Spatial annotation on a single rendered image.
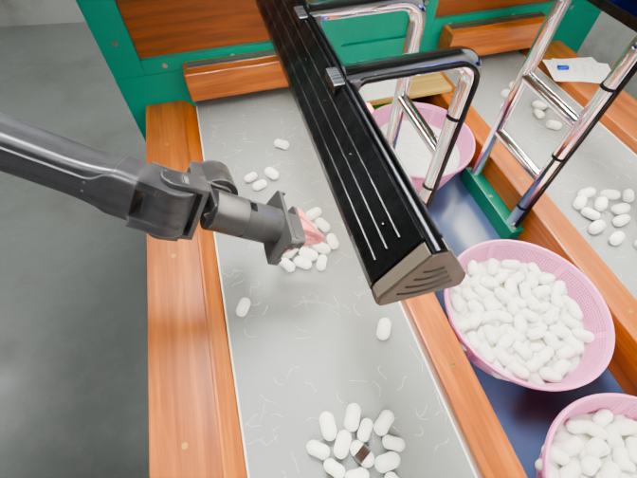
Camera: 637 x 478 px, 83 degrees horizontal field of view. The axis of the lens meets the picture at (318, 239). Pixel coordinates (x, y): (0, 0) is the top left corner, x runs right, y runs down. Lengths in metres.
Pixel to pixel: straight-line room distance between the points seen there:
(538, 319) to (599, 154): 0.50
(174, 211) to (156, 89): 0.61
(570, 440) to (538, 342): 0.15
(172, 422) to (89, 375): 1.01
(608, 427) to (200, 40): 1.06
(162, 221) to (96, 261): 1.35
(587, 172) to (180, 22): 0.97
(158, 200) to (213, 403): 0.30
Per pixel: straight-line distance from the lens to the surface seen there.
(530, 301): 0.75
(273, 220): 0.52
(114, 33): 0.99
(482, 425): 0.61
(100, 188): 0.48
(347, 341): 0.62
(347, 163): 0.35
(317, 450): 0.57
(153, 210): 0.47
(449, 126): 0.53
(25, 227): 2.13
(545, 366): 0.72
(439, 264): 0.28
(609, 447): 0.72
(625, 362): 0.81
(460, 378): 0.61
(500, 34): 1.21
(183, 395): 0.60
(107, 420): 1.51
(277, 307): 0.64
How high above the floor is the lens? 1.33
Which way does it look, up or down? 55 degrees down
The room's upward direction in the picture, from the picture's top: straight up
